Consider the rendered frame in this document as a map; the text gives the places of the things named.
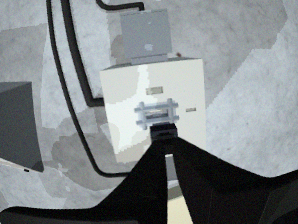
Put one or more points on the beige flat tray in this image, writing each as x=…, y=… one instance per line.
x=178, y=212

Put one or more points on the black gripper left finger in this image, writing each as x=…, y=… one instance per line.
x=142, y=198

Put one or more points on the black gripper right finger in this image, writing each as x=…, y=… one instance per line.
x=217, y=192

